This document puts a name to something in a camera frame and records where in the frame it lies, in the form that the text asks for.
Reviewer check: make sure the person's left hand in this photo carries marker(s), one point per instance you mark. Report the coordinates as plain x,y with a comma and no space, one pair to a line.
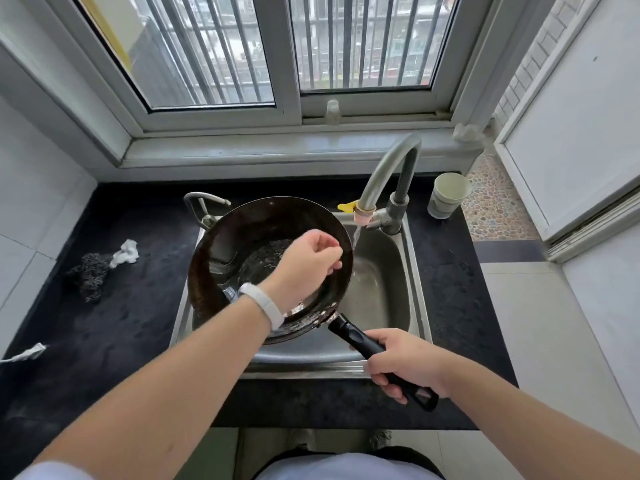
300,267

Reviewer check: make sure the white sliding window frame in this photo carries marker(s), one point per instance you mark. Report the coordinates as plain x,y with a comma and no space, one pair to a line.
287,59

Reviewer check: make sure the grey shoe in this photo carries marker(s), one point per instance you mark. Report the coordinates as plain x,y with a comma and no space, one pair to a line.
380,438
301,438

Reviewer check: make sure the grey curved faucet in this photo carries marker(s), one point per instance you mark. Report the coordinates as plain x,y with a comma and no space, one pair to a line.
392,162

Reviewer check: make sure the person's left fingers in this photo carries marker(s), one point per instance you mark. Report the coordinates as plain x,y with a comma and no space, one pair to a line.
334,254

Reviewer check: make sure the crumpled white tissue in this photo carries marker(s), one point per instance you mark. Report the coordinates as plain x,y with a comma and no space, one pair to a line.
125,253

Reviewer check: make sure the white paper cup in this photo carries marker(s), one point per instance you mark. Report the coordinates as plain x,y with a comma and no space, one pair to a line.
447,197

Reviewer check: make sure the yellow board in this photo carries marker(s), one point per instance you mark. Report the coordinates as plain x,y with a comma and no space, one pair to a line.
102,27

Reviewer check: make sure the white shirt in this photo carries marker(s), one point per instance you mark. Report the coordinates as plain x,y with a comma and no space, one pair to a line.
345,469

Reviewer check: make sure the metal window bars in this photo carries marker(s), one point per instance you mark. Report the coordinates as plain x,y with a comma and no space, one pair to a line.
365,39

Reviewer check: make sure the pink and yellow faucet nozzle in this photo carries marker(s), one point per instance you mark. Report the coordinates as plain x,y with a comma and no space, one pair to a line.
362,212

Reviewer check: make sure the person's right forearm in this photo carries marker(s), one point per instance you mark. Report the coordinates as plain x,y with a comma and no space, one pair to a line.
530,419

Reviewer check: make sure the white door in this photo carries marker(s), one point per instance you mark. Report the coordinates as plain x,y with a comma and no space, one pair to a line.
570,114

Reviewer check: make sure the white wristband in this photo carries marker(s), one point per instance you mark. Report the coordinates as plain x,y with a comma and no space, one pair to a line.
262,304

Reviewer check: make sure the person's left forearm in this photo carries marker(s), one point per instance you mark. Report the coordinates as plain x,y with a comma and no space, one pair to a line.
175,384

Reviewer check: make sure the white lump on sill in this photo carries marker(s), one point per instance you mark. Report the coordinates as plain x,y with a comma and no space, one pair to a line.
467,133

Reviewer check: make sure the small clear bottle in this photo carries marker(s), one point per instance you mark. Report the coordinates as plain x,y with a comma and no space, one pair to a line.
332,113

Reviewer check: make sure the dark shorts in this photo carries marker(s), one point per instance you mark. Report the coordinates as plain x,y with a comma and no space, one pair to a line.
417,457

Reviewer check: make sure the person's right hand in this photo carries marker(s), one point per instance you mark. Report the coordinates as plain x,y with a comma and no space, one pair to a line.
412,359

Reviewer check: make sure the person's right thumb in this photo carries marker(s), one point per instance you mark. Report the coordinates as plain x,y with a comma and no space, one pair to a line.
381,337

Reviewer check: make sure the dark steel wool scrubber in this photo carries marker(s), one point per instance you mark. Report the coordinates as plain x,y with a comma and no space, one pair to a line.
90,274

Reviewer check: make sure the stainless steel sink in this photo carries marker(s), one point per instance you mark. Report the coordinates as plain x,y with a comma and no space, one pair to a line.
382,279

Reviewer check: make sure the small grey looped tap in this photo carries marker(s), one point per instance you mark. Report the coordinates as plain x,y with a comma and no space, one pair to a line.
202,199

